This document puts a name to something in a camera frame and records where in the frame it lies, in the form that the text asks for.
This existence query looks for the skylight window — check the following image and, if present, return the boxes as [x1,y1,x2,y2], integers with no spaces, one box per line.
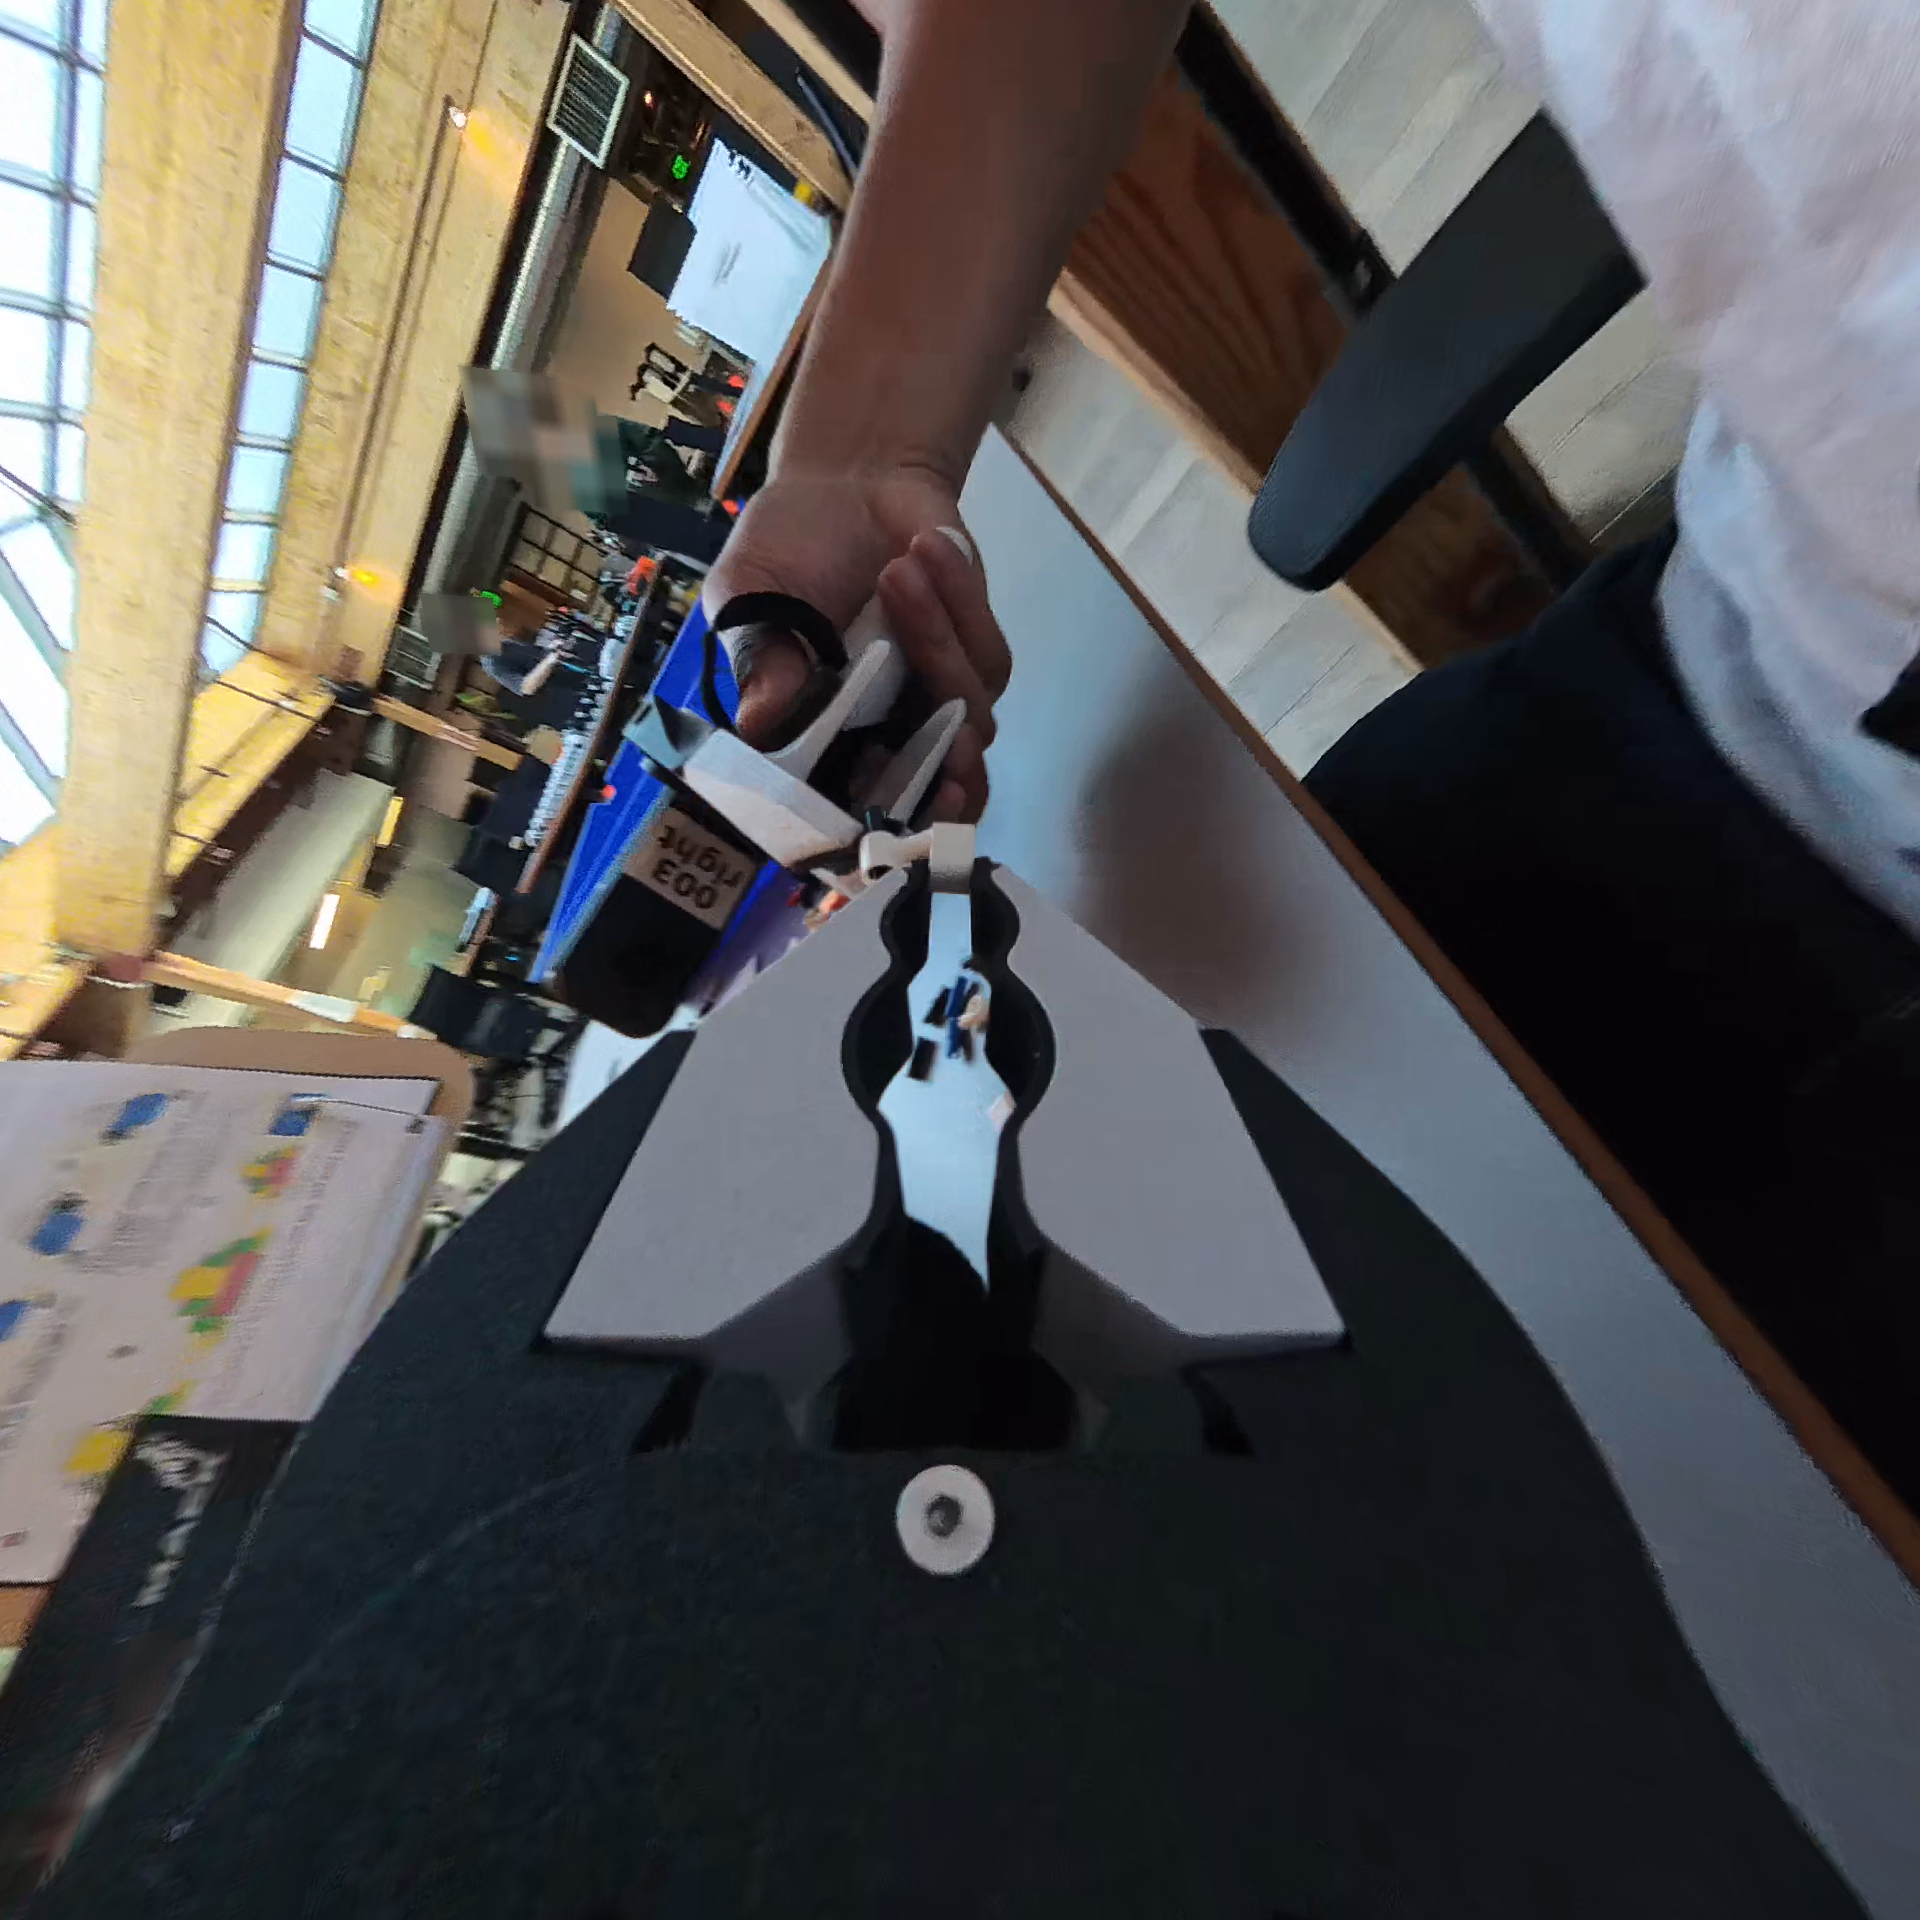
[198,0,387,682]
[0,0,110,846]

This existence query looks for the lego instruction sheet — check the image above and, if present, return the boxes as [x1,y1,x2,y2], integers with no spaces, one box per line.
[0,1056,453,1584]

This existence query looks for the person's dark pants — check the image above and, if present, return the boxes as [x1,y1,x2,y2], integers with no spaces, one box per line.
[1303,526,1920,1578]

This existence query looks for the person's right hand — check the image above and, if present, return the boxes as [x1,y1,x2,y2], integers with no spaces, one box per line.
[702,458,1016,827]

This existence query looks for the cardboard box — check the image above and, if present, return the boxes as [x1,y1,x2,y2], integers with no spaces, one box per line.
[135,1024,478,1149]

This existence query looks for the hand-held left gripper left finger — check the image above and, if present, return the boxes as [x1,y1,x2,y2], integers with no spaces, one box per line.
[544,867,916,1450]

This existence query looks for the black wall vent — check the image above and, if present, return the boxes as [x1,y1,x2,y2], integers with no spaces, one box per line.
[544,32,632,170]

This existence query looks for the black chair armrest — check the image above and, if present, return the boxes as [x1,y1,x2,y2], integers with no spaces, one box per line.
[1248,112,1647,595]

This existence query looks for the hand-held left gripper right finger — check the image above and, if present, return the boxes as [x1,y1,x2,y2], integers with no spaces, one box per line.
[968,859,1347,1450]

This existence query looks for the person's white shirt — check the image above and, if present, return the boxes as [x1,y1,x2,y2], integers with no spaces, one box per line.
[1470,0,1920,916]

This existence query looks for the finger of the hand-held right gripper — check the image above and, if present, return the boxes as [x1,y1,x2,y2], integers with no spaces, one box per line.
[678,728,873,867]

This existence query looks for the person's right forearm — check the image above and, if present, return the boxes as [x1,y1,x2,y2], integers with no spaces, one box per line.
[743,0,1203,506]

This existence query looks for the black printed box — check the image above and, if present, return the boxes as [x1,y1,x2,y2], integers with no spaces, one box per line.
[0,1411,302,1884]

